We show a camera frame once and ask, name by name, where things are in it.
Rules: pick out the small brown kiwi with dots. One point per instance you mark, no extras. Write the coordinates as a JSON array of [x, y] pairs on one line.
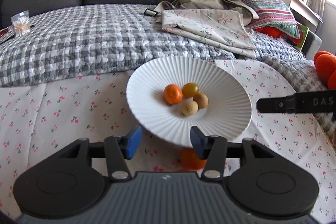
[[189, 108], [201, 99]]

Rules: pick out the red and floral pouch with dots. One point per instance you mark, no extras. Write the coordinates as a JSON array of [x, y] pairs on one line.
[[6, 34]]

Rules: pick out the green red book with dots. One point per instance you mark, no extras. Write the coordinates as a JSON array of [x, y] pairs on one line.
[[303, 33]]

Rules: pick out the orange plush toy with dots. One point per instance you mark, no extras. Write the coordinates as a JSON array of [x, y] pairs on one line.
[[325, 64]]

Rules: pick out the striped colourful pillow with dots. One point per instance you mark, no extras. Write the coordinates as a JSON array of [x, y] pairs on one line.
[[273, 13]]

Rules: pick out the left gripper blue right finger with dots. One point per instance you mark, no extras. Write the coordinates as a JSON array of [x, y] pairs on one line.
[[200, 143]]

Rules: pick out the dark green yellow tomato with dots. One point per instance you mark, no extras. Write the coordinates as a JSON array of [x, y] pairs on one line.
[[189, 90]]

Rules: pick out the grey checked blanket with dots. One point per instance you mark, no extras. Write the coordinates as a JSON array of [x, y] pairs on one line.
[[85, 40]]

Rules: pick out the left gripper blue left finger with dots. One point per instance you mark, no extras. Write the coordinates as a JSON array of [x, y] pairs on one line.
[[130, 142]]

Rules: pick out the beige canvas bag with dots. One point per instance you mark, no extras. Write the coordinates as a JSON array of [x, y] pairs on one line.
[[236, 5]]

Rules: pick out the red plush cushion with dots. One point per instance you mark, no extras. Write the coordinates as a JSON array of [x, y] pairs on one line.
[[270, 31]]

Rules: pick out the white ribbed plate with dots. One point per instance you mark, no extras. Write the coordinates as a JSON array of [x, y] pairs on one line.
[[228, 113]]

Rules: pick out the clear bag of cotton swabs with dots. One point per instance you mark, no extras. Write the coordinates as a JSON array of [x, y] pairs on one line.
[[21, 23]]

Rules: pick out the orange mandarin front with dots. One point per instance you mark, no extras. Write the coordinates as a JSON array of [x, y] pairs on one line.
[[189, 159]]

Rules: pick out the orange mandarin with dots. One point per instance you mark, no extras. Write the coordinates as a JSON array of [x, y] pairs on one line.
[[189, 159], [172, 94]]

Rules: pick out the cherry print tablecloth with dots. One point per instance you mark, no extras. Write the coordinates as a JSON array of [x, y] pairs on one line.
[[37, 121]]

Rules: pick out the floral folded cloth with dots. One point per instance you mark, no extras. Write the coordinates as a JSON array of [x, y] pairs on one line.
[[223, 29]]

